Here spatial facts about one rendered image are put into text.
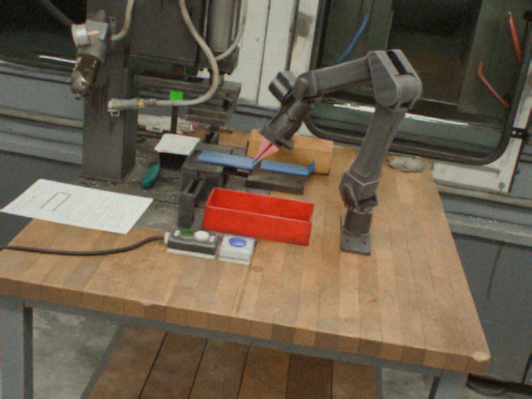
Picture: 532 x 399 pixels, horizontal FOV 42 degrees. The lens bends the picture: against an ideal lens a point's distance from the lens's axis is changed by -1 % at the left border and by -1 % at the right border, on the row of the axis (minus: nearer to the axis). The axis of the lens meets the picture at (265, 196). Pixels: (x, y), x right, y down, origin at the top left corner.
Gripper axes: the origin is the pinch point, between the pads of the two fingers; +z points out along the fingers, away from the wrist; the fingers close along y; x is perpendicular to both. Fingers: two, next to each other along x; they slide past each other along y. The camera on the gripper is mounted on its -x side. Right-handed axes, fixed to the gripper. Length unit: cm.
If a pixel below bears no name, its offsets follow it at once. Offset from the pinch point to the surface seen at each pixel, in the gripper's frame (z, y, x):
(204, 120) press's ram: -2.3, 16.8, 8.8
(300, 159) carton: -1.0, -12.9, -24.2
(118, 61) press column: 0.7, 42.0, 4.6
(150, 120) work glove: 25, 29, -46
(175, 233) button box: 14.6, 7.2, 34.1
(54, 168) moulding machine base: 72, 47, -69
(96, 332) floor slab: 113, -3, -59
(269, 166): 4.8, -6.5, -17.9
